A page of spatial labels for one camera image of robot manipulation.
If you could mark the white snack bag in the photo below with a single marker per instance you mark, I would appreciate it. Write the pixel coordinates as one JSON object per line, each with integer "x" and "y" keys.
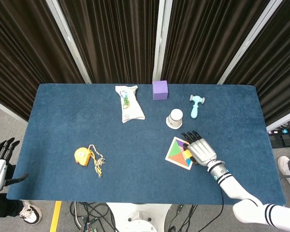
{"x": 130, "y": 104}

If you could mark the grey metal frame post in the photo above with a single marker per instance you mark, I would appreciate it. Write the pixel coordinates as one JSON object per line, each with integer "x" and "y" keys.
{"x": 68, "y": 41}
{"x": 162, "y": 41}
{"x": 250, "y": 41}

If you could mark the small yellow square tile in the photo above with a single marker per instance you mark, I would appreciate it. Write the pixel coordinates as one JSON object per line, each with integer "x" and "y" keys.
{"x": 187, "y": 154}

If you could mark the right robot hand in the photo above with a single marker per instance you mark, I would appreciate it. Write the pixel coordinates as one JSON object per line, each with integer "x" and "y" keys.
{"x": 203, "y": 151}

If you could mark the black trouser leg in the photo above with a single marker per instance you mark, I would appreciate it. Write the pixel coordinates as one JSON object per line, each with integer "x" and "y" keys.
{"x": 7, "y": 206}

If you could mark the dark brown pleated curtain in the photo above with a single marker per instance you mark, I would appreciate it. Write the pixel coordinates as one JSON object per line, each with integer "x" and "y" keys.
{"x": 207, "y": 41}
{"x": 278, "y": 72}
{"x": 113, "y": 41}
{"x": 26, "y": 55}

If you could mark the blue table mat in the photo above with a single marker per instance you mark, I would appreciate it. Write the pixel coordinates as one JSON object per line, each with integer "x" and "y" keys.
{"x": 125, "y": 145}

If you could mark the white and black sneaker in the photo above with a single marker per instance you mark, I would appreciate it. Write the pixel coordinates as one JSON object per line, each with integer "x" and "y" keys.
{"x": 31, "y": 213}

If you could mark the white paper cup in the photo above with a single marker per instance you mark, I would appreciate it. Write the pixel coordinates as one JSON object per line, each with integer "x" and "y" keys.
{"x": 175, "y": 119}

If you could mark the light blue toy hammer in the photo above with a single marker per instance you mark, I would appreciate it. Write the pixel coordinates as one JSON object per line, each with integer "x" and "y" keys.
{"x": 196, "y": 106}

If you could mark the yellow floor tape strip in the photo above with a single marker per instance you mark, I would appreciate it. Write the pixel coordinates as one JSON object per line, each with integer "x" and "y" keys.
{"x": 55, "y": 216}

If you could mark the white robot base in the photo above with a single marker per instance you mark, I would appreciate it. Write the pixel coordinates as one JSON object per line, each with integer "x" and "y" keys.
{"x": 139, "y": 217}

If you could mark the purple foam cube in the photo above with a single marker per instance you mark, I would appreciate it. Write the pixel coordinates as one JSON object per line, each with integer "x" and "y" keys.
{"x": 160, "y": 90}

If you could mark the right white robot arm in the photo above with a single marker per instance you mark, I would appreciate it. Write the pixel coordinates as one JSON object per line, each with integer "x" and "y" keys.
{"x": 236, "y": 186}

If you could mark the colourful tangram puzzle board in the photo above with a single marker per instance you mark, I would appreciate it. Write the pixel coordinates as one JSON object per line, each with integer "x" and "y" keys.
{"x": 177, "y": 154}

